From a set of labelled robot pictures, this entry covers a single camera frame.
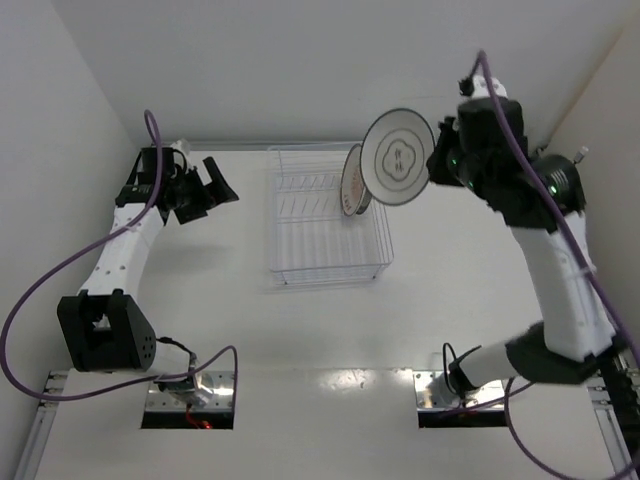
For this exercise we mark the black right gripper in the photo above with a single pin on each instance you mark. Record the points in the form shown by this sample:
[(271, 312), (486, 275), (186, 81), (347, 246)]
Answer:
[(441, 159)]

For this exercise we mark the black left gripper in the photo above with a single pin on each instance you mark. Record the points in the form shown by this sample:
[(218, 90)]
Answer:
[(198, 195)]

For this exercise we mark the green rimmed flower emblem plate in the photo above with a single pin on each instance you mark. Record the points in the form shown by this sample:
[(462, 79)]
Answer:
[(394, 156)]

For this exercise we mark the orange sunburst plate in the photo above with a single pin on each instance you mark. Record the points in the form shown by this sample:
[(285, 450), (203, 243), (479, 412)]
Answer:
[(354, 196)]

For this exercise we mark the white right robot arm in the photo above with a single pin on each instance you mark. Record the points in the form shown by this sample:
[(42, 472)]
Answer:
[(543, 204)]

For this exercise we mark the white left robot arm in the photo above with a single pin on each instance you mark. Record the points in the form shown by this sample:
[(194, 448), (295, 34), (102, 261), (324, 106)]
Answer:
[(104, 328)]

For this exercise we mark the white wire dish rack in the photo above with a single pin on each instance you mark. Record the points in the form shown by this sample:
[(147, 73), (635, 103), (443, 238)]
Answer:
[(312, 241)]

